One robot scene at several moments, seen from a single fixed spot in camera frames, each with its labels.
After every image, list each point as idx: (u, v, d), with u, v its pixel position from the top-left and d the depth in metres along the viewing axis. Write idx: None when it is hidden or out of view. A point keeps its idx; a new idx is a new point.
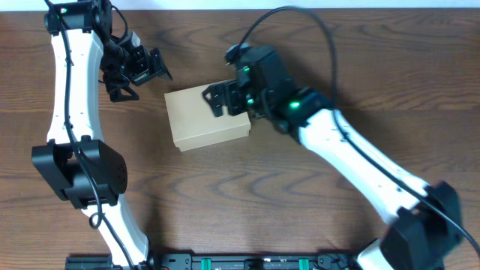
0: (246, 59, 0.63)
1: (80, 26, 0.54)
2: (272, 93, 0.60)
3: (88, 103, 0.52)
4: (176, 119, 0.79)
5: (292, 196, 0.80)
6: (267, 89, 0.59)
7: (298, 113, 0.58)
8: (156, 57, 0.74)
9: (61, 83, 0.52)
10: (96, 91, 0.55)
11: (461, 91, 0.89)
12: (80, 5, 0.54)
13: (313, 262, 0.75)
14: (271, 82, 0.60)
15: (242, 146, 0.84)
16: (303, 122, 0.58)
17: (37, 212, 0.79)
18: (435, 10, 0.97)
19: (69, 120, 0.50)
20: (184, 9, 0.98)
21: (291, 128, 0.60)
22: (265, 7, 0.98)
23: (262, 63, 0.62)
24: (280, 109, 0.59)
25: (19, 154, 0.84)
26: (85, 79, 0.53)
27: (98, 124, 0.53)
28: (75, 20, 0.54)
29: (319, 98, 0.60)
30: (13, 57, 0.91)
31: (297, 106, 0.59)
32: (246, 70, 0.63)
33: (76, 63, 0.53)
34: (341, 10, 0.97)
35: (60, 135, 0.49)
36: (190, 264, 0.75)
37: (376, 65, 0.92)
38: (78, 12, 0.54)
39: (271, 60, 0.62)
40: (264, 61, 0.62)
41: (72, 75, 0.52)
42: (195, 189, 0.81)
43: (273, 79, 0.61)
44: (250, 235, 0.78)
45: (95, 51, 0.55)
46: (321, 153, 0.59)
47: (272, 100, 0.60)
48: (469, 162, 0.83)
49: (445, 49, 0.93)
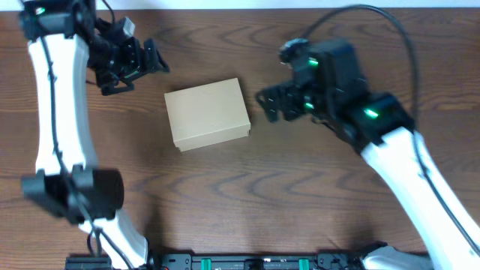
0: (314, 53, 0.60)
1: (57, 26, 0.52)
2: (340, 93, 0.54)
3: (76, 121, 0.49)
4: (176, 119, 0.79)
5: (292, 196, 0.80)
6: (333, 88, 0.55)
7: (371, 124, 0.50)
8: (150, 50, 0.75)
9: (46, 99, 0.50)
10: (84, 105, 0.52)
11: (463, 89, 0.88)
12: (58, 4, 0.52)
13: (313, 262, 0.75)
14: (340, 80, 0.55)
15: (242, 146, 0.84)
16: (376, 136, 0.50)
17: (37, 212, 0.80)
18: (436, 10, 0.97)
19: (58, 145, 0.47)
20: (184, 10, 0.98)
21: (358, 138, 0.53)
22: (265, 7, 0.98)
23: (333, 55, 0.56)
24: (346, 112, 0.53)
25: (20, 154, 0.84)
26: (70, 94, 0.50)
27: (89, 141, 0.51)
28: (53, 21, 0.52)
29: (396, 108, 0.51)
30: (14, 58, 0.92)
31: (372, 115, 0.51)
32: (312, 64, 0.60)
33: (59, 76, 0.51)
34: (341, 10, 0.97)
35: (49, 160, 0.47)
36: (190, 264, 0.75)
37: (376, 64, 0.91)
38: (56, 12, 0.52)
39: (348, 52, 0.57)
40: (336, 52, 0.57)
41: (56, 89, 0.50)
42: (194, 189, 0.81)
43: (342, 77, 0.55)
44: (250, 235, 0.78)
45: (79, 61, 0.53)
46: (382, 169, 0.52)
47: (336, 101, 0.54)
48: (472, 162, 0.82)
49: (446, 49, 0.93)
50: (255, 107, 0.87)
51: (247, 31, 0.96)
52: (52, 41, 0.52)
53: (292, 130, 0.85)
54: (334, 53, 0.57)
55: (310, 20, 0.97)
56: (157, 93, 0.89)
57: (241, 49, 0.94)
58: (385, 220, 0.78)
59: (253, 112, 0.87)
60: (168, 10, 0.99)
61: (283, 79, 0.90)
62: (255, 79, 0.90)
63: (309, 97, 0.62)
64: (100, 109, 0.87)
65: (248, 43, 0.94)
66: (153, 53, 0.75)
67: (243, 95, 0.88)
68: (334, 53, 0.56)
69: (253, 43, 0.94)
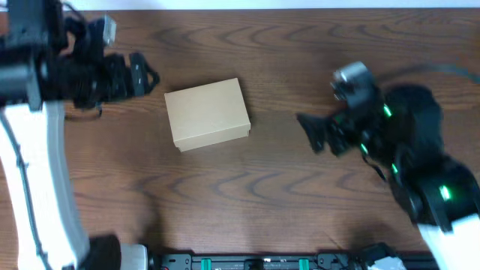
0: (392, 101, 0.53)
1: (14, 87, 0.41)
2: (412, 157, 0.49)
3: (59, 211, 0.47)
4: (176, 119, 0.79)
5: (292, 196, 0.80)
6: (407, 148, 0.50)
7: (448, 205, 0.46)
8: (136, 68, 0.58)
9: (18, 192, 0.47)
10: (65, 183, 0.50)
11: (463, 90, 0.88)
12: (19, 53, 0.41)
13: (313, 262, 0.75)
14: (420, 142, 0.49)
15: (242, 146, 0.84)
16: (445, 220, 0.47)
17: None
18: (435, 10, 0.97)
19: (43, 247, 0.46)
20: (184, 10, 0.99)
21: (424, 211, 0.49)
22: (265, 7, 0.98)
23: (419, 112, 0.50)
24: (417, 181, 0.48)
25: None
26: (49, 182, 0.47)
27: (73, 219, 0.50)
28: (11, 78, 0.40)
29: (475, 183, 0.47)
30: None
31: (448, 196, 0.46)
32: (386, 113, 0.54)
33: (31, 163, 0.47)
34: (340, 10, 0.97)
35: (34, 262, 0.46)
36: (190, 264, 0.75)
37: (376, 65, 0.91)
38: (13, 66, 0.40)
39: (436, 117, 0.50)
40: (424, 114, 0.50)
41: (29, 180, 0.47)
42: (194, 189, 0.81)
43: (423, 137, 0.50)
44: (251, 235, 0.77)
45: (54, 138, 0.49)
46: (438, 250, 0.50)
47: (408, 163, 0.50)
48: (472, 162, 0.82)
49: (446, 49, 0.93)
50: (256, 107, 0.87)
51: (247, 31, 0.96)
52: (13, 115, 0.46)
53: (292, 130, 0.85)
54: (424, 115, 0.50)
55: (309, 20, 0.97)
56: (157, 94, 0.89)
57: (241, 50, 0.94)
58: (385, 220, 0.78)
59: (253, 112, 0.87)
60: (168, 10, 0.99)
61: (283, 79, 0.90)
62: (255, 79, 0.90)
63: (367, 134, 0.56)
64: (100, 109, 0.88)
65: (248, 43, 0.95)
66: (139, 72, 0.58)
67: (243, 95, 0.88)
68: (420, 114, 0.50)
69: (253, 43, 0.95)
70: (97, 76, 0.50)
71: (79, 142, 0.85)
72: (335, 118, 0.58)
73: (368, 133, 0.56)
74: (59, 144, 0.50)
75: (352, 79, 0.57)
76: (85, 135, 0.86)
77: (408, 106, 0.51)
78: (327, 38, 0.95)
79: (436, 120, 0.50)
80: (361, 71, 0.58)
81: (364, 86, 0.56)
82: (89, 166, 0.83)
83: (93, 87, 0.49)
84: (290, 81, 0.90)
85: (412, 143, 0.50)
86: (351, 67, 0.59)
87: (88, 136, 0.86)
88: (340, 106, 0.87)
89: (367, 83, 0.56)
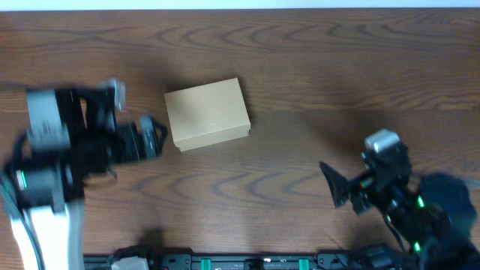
0: (427, 196, 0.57)
1: (40, 193, 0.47)
2: (436, 244, 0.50)
3: None
4: (176, 118, 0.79)
5: (292, 196, 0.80)
6: (435, 240, 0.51)
7: None
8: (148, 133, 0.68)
9: None
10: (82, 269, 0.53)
11: (463, 90, 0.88)
12: (46, 159, 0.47)
13: (313, 262, 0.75)
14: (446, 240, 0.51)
15: (242, 146, 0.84)
16: None
17: None
18: (435, 10, 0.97)
19: None
20: (184, 10, 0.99)
21: None
22: (265, 7, 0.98)
23: (453, 217, 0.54)
24: None
25: None
26: None
27: None
28: (38, 183, 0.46)
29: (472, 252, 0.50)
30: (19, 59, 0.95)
31: None
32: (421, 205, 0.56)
33: (52, 261, 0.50)
34: (341, 10, 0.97)
35: None
36: (190, 264, 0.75)
37: (377, 65, 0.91)
38: (41, 171, 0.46)
39: (465, 221, 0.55)
40: (454, 218, 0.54)
41: None
42: (194, 189, 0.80)
43: (453, 233, 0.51)
44: (250, 235, 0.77)
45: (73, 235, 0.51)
46: None
47: (433, 251, 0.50)
48: (472, 163, 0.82)
49: (445, 49, 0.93)
50: (256, 107, 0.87)
51: (247, 31, 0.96)
52: (37, 217, 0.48)
53: (292, 130, 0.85)
54: (453, 220, 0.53)
55: (310, 20, 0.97)
56: (157, 94, 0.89)
57: (242, 50, 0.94)
58: None
59: (253, 112, 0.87)
60: (168, 10, 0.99)
61: (283, 79, 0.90)
62: (255, 79, 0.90)
63: (395, 204, 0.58)
64: None
65: (248, 43, 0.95)
66: (151, 136, 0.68)
67: (243, 95, 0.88)
68: (451, 218, 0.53)
69: (253, 43, 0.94)
70: (111, 144, 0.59)
71: None
72: (361, 182, 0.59)
73: (397, 202, 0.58)
74: (79, 238, 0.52)
75: (385, 153, 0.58)
76: None
77: (443, 206, 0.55)
78: (328, 38, 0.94)
79: (465, 222, 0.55)
80: (394, 148, 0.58)
81: (394, 161, 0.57)
82: None
83: (107, 154, 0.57)
84: (290, 81, 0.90)
85: (445, 236, 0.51)
86: (386, 140, 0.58)
87: None
88: (340, 107, 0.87)
89: (397, 160, 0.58)
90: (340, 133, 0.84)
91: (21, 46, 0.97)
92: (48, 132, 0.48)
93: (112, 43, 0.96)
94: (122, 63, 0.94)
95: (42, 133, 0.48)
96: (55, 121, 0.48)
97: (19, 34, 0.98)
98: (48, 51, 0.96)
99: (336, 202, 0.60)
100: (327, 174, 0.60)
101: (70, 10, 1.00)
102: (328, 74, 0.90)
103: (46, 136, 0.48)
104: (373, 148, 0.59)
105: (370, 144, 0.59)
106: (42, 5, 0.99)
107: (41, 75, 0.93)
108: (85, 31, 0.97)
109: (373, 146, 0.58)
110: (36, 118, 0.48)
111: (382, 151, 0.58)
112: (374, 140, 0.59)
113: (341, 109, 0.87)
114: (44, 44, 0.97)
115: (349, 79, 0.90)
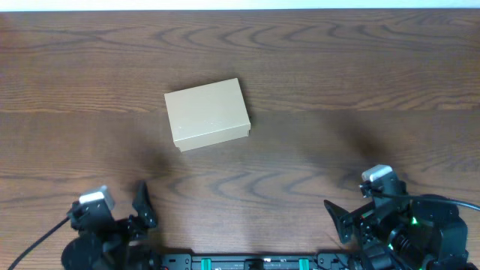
0: (417, 210, 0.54)
1: None
2: (437, 265, 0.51)
3: None
4: (176, 118, 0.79)
5: (292, 196, 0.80)
6: (433, 258, 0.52)
7: None
8: (145, 215, 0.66)
9: None
10: None
11: (461, 90, 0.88)
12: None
13: (313, 262, 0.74)
14: (443, 255, 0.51)
15: (242, 146, 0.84)
16: None
17: (37, 212, 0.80)
18: (433, 11, 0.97)
19: None
20: (185, 10, 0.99)
21: None
22: (265, 8, 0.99)
23: (445, 228, 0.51)
24: None
25: (20, 153, 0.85)
26: None
27: None
28: None
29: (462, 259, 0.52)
30: (20, 58, 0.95)
31: None
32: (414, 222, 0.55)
33: None
34: (341, 11, 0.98)
35: None
36: (190, 264, 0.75)
37: (376, 65, 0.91)
38: None
39: (460, 231, 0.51)
40: (448, 231, 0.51)
41: None
42: (194, 189, 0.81)
43: (447, 250, 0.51)
44: (250, 235, 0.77)
45: None
46: None
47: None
48: (471, 162, 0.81)
49: (444, 49, 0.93)
50: (256, 107, 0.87)
51: (247, 31, 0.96)
52: None
53: (292, 130, 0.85)
54: (448, 232, 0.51)
55: (309, 21, 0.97)
56: (157, 94, 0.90)
57: (241, 50, 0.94)
58: None
59: (253, 112, 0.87)
60: (169, 10, 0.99)
61: (283, 79, 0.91)
62: (255, 79, 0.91)
63: (394, 232, 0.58)
64: (101, 109, 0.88)
65: (247, 43, 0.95)
66: (150, 216, 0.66)
67: (243, 95, 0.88)
68: (445, 231, 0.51)
69: (253, 44, 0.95)
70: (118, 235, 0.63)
71: (79, 142, 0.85)
72: (362, 214, 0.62)
73: (396, 230, 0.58)
74: None
75: (379, 184, 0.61)
76: (85, 136, 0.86)
77: (434, 220, 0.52)
78: (327, 38, 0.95)
79: (460, 232, 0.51)
80: (389, 178, 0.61)
81: (390, 190, 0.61)
82: (89, 166, 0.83)
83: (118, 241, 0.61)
84: (290, 82, 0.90)
85: (441, 253, 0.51)
86: (379, 171, 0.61)
87: (88, 136, 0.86)
88: (340, 107, 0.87)
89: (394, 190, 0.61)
90: (340, 133, 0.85)
91: (22, 46, 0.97)
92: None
93: (112, 43, 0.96)
94: (122, 63, 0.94)
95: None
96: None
97: (20, 34, 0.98)
98: (49, 52, 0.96)
99: (340, 237, 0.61)
100: (331, 210, 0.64)
101: (70, 10, 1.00)
102: (328, 74, 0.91)
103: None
104: (367, 179, 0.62)
105: (365, 175, 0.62)
106: (43, 7, 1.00)
107: (40, 74, 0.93)
108: (86, 31, 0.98)
109: (368, 177, 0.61)
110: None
111: (377, 181, 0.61)
112: (367, 172, 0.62)
113: (341, 109, 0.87)
114: (45, 44, 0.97)
115: (349, 79, 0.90)
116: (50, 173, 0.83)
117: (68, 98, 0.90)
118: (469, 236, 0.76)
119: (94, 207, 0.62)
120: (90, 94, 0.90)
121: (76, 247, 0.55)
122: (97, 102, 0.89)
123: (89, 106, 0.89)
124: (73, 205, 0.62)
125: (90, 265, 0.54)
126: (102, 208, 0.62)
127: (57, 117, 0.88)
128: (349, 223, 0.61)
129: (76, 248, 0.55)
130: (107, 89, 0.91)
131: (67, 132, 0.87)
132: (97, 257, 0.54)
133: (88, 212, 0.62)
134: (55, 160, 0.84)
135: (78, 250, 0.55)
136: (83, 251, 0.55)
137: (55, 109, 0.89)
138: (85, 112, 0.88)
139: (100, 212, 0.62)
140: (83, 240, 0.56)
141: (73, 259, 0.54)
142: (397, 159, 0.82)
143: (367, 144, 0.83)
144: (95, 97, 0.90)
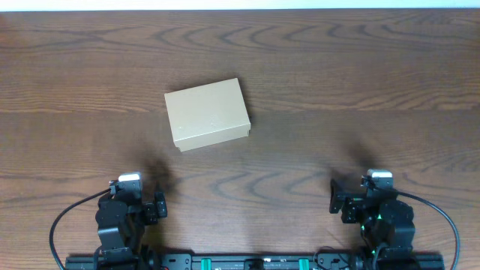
0: (383, 208, 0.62)
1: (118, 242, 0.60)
2: (388, 251, 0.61)
3: None
4: (176, 119, 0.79)
5: (292, 196, 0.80)
6: (385, 245, 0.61)
7: None
8: (161, 203, 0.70)
9: None
10: None
11: (462, 91, 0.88)
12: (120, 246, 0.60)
13: (313, 262, 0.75)
14: (394, 246, 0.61)
15: (242, 146, 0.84)
16: None
17: (37, 212, 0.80)
18: (434, 11, 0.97)
19: None
20: (185, 10, 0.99)
21: None
22: (265, 8, 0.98)
23: (398, 227, 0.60)
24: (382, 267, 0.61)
25: (19, 154, 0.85)
26: None
27: None
28: (118, 253, 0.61)
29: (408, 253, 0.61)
30: (19, 59, 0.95)
31: None
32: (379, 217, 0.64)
33: None
34: (341, 11, 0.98)
35: None
36: (190, 264, 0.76)
37: (376, 65, 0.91)
38: (119, 248, 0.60)
39: (409, 231, 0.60)
40: (400, 229, 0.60)
41: None
42: (194, 189, 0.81)
43: (398, 243, 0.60)
44: (250, 235, 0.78)
45: None
46: None
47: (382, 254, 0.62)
48: (470, 163, 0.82)
49: (444, 49, 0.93)
50: (256, 107, 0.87)
51: (247, 32, 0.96)
52: None
53: (292, 130, 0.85)
54: (400, 229, 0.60)
55: (310, 20, 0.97)
56: (157, 94, 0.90)
57: (241, 50, 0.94)
58: None
59: (253, 112, 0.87)
60: (169, 10, 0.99)
61: (283, 79, 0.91)
62: (255, 79, 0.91)
63: (370, 218, 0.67)
64: (100, 109, 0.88)
65: (248, 44, 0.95)
66: (164, 205, 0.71)
67: (244, 95, 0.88)
68: (398, 227, 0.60)
69: (253, 44, 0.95)
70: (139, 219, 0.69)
71: (79, 142, 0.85)
72: (354, 197, 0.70)
73: (372, 216, 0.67)
74: None
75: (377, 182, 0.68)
76: (85, 136, 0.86)
77: (393, 218, 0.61)
78: (327, 38, 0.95)
79: (409, 232, 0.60)
80: (385, 182, 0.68)
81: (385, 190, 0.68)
82: (89, 165, 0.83)
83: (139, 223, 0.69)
84: (290, 82, 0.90)
85: (393, 244, 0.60)
86: (381, 172, 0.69)
87: (88, 136, 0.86)
88: (340, 107, 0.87)
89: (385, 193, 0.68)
90: (340, 133, 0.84)
91: (21, 46, 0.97)
92: (117, 246, 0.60)
93: (112, 43, 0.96)
94: (122, 63, 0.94)
95: (107, 251, 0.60)
96: (122, 244, 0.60)
97: (20, 34, 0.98)
98: (49, 52, 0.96)
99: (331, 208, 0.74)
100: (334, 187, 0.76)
101: (70, 10, 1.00)
102: (328, 75, 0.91)
103: (115, 250, 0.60)
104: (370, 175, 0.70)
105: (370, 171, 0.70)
106: (43, 7, 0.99)
107: (41, 74, 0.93)
108: (85, 31, 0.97)
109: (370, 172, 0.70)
110: (109, 243, 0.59)
111: (375, 179, 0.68)
112: (373, 169, 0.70)
113: (341, 109, 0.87)
114: (44, 44, 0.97)
115: (349, 79, 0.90)
116: (51, 172, 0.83)
117: (69, 98, 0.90)
118: (467, 236, 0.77)
119: (131, 185, 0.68)
120: (90, 94, 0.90)
121: (106, 205, 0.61)
122: (96, 102, 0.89)
123: (89, 106, 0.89)
124: (112, 182, 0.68)
125: (118, 222, 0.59)
126: (139, 188, 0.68)
127: (57, 117, 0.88)
128: (340, 200, 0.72)
129: (106, 206, 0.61)
130: (107, 89, 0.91)
131: (67, 132, 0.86)
132: (124, 216, 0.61)
133: (124, 189, 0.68)
134: (56, 160, 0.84)
135: (109, 208, 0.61)
136: (112, 210, 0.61)
137: (55, 109, 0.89)
138: (86, 112, 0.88)
139: (136, 191, 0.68)
140: (112, 202, 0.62)
141: (105, 216, 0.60)
142: (396, 160, 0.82)
143: (368, 145, 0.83)
144: (94, 97, 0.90)
